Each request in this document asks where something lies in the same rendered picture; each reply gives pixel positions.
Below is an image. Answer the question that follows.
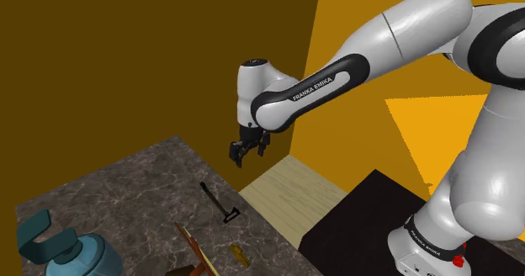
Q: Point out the teal spray bottle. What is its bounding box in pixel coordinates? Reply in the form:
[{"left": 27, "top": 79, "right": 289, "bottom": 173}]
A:
[{"left": 16, "top": 208, "right": 124, "bottom": 276}]

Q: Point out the brown wooden stick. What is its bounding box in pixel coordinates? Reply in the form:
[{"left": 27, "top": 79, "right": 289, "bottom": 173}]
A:
[{"left": 173, "top": 221, "right": 216, "bottom": 276}]

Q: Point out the pale yellow stick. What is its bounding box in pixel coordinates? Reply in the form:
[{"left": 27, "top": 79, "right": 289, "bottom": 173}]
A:
[{"left": 183, "top": 226, "right": 222, "bottom": 276}]

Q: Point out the brown wooden block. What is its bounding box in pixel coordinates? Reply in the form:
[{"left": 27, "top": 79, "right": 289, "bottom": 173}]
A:
[{"left": 164, "top": 264, "right": 206, "bottom": 276}]

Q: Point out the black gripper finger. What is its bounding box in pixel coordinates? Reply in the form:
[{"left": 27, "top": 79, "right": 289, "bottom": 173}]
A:
[
  {"left": 228, "top": 139, "right": 252, "bottom": 168},
  {"left": 257, "top": 131, "right": 271, "bottom": 157}
]

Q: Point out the dark robot stand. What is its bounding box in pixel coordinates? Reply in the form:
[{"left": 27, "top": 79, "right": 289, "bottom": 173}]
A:
[{"left": 297, "top": 168, "right": 525, "bottom": 276}]

